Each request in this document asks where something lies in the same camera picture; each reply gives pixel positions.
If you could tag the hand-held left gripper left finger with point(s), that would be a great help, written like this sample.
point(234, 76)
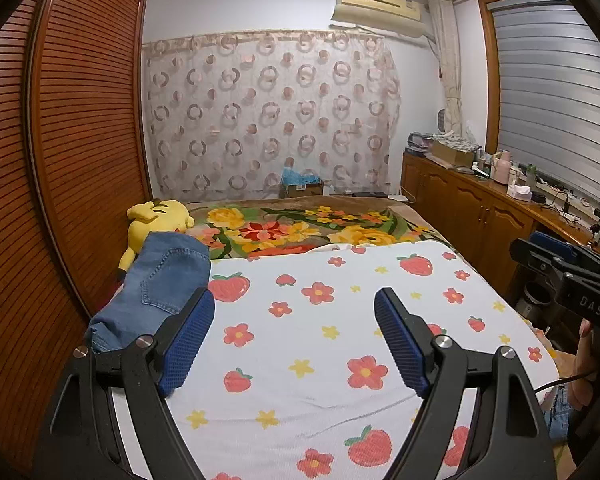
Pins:
point(187, 350)

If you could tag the wooden window frame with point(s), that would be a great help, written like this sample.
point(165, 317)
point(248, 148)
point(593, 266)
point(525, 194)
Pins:
point(489, 75)

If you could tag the dark waste bin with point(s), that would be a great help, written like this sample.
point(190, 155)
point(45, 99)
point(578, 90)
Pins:
point(539, 300)

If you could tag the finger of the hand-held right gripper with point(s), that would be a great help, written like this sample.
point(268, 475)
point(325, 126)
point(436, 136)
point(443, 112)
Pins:
point(535, 255)
point(555, 246)

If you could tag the blue denim pants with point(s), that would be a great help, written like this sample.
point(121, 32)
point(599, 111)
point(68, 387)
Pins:
point(150, 285)

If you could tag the wall air conditioner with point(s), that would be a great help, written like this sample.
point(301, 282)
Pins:
point(375, 7)

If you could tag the crumpled blue denim garment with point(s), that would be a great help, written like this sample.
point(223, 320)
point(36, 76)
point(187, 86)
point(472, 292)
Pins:
point(557, 415)

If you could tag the white strawberry print blanket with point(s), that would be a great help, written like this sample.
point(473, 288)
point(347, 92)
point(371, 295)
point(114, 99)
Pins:
point(305, 340)

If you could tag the cream tied window curtain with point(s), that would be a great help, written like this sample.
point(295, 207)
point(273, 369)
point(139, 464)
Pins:
point(447, 60)

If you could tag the long wooden cabinet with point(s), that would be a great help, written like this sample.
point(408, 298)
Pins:
point(465, 210)

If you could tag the white power strip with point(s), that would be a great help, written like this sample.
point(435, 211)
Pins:
point(557, 187)

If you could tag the grey window blind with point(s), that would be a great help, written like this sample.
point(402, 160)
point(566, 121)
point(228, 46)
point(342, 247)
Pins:
point(550, 90)

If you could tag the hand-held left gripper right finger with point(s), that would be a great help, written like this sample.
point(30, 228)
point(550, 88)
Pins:
point(400, 347)

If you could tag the yellow plush toy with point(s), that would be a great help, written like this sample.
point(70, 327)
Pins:
point(155, 215)

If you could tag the pink kettle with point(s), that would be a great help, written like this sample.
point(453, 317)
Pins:
point(502, 169)

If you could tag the person's right hand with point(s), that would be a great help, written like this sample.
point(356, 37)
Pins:
point(592, 365)

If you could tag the sheer circle pattern curtain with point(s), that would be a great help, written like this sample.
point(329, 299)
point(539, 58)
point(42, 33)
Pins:
point(270, 115)

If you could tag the open cardboard box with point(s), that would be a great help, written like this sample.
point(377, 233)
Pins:
point(452, 154)

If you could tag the wooden louvered wardrobe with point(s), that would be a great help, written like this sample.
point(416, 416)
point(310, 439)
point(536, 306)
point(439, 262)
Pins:
point(70, 160)

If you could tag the small cardboard box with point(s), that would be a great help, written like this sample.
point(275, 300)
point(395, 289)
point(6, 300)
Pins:
point(302, 191)

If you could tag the floral blanket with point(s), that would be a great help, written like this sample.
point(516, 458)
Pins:
point(260, 230)

